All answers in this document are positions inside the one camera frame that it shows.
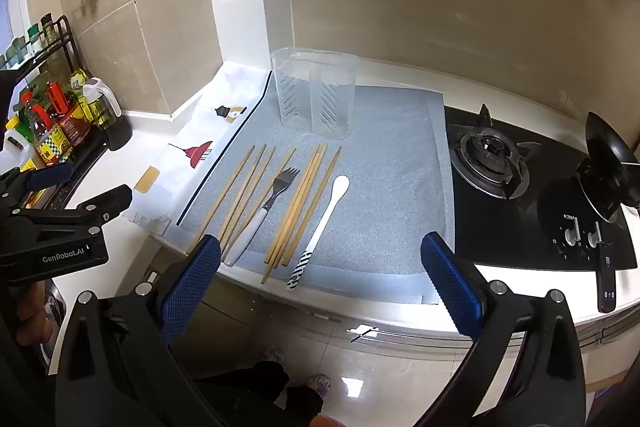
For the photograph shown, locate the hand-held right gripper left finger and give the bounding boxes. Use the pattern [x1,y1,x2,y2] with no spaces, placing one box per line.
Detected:
[54,234,236,427]

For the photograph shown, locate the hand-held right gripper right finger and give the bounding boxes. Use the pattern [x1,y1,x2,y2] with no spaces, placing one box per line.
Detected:
[415,232,587,427]

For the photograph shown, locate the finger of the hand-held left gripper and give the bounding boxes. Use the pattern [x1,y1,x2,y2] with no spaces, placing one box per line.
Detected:
[0,163,72,211]
[9,186,134,236]

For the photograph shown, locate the black fork with white handle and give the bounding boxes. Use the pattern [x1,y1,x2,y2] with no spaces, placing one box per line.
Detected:
[223,167,300,268]

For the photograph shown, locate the wooden chopstick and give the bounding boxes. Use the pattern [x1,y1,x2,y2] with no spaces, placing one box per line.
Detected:
[260,146,319,285]
[187,145,256,254]
[220,147,277,258]
[270,145,324,268]
[223,148,297,262]
[283,146,344,268]
[218,145,267,248]
[277,144,329,268]

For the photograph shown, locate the white spoon with patterned handle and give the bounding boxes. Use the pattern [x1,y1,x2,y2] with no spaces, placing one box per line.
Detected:
[286,175,351,292]

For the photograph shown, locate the clear plastic utensil holder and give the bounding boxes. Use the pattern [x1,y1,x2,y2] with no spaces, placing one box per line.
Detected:
[271,48,357,140]

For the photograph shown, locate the person's left hand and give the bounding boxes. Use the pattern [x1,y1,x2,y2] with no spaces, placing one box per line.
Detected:
[14,278,52,349]

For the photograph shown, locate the red cap sauce bottle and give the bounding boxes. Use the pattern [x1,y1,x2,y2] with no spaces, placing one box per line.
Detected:
[47,82,93,150]
[20,89,68,168]

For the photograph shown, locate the white plastic jug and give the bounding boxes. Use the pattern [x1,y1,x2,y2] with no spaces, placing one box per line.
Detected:
[0,117,31,168]

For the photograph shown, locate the black spice rack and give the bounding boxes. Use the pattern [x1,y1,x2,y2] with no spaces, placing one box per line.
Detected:
[0,14,133,208]

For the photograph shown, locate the oil dispenser with white cap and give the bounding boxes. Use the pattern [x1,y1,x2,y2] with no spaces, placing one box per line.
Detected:
[82,78,123,130]

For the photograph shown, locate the beige base cabinet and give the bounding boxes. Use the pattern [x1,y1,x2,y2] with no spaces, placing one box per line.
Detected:
[145,252,640,398]

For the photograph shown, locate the black glass gas cooktop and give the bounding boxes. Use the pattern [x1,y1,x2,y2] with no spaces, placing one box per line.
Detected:
[442,103,640,273]

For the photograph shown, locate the yellow label bottle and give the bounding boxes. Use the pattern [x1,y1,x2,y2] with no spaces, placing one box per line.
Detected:
[67,68,96,108]

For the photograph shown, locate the person's dark pants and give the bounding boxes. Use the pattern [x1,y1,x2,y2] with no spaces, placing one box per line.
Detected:
[192,359,326,427]

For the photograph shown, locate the grey textured mat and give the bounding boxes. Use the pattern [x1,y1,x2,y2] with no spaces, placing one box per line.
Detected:
[171,71,457,308]

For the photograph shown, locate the white printed cloth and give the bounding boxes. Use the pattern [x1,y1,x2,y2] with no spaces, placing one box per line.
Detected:
[125,61,275,238]

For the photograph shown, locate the black burner grate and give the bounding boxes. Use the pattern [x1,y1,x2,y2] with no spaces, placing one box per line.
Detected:
[450,104,543,200]

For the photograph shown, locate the black handheld device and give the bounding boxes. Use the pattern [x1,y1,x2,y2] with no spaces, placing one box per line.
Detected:
[596,241,620,314]

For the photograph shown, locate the black wok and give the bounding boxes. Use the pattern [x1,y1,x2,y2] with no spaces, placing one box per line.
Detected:
[575,111,640,224]

